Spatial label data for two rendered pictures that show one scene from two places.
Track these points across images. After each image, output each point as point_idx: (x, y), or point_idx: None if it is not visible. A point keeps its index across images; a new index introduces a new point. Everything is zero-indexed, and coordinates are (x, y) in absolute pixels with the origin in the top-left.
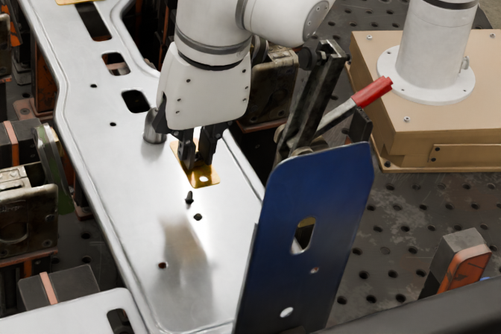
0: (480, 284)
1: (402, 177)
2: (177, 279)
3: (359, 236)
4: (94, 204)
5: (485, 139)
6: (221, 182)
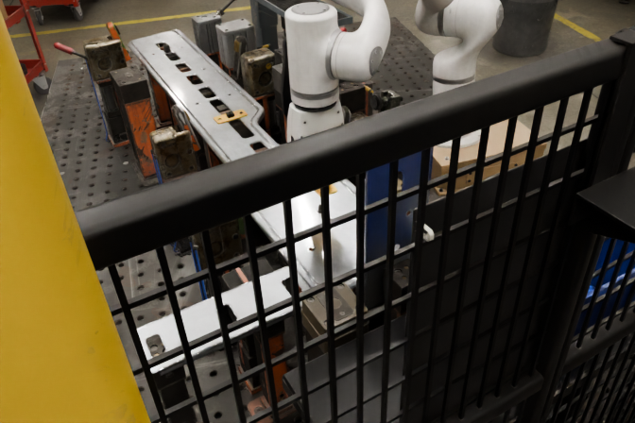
0: (519, 67)
1: None
2: (322, 255)
3: None
4: (261, 224)
5: (499, 161)
6: (338, 197)
